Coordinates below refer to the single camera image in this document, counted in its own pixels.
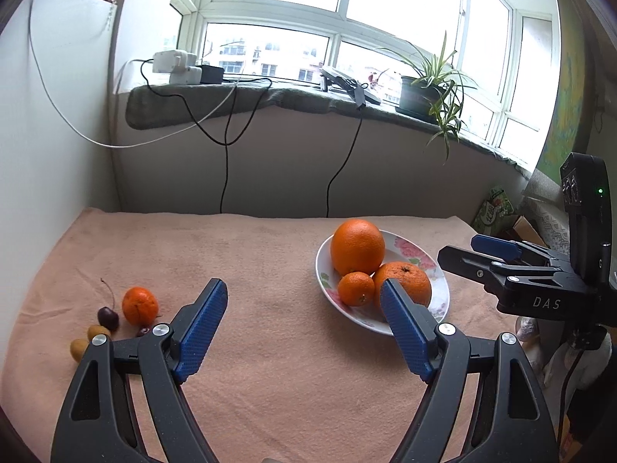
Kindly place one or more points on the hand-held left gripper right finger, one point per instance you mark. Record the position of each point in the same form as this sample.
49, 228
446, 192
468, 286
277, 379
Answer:
407, 333

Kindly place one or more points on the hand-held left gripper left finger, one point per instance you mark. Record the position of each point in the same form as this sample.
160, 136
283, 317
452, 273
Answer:
200, 333

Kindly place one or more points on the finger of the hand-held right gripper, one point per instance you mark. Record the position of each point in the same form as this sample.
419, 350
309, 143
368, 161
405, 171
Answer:
462, 260
496, 246

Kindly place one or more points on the white floral plate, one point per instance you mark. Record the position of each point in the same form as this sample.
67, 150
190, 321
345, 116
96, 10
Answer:
436, 299

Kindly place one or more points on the large orange with star stem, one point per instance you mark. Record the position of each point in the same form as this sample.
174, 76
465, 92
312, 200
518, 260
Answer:
407, 279

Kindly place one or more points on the medium tangerine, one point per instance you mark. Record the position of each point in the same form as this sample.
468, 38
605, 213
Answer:
140, 306

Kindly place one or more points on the small mandarin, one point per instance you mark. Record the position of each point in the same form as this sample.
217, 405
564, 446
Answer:
355, 288

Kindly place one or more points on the dark red cherry with stem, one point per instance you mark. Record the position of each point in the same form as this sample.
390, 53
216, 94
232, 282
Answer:
107, 317

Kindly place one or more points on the large round orange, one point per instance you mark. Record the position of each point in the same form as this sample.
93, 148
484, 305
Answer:
356, 246

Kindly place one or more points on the small brown-green fruit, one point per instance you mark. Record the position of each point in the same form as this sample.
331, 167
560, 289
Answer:
78, 349
99, 333

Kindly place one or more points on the person's right hand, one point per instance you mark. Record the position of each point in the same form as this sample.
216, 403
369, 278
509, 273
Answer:
554, 361

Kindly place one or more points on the cardboard box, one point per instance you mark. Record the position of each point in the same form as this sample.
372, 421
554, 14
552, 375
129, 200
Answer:
525, 229

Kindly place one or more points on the green printed package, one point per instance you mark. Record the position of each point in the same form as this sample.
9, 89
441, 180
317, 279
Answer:
494, 210

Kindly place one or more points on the white lace cloth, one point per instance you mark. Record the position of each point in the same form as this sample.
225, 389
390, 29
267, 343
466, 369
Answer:
544, 207

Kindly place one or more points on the pink blanket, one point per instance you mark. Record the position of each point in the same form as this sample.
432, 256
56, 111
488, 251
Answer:
289, 347

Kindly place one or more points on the potted spider plant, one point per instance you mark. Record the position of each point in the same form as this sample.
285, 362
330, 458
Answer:
429, 91

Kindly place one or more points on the grey windowsill cloth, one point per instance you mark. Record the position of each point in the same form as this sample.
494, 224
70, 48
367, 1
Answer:
289, 101

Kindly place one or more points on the small white power adapter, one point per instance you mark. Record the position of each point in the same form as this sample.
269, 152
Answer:
185, 76

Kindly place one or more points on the black power adapter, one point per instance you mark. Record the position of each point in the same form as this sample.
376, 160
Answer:
211, 74

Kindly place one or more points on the white panel board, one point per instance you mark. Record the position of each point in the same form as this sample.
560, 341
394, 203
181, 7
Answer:
48, 106

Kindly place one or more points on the large white power adapter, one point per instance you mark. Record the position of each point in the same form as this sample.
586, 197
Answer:
171, 60

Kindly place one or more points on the wall map poster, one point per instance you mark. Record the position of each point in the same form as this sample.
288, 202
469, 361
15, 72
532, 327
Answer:
564, 82

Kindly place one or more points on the white window frame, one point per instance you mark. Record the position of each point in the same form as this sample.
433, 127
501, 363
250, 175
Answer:
337, 19

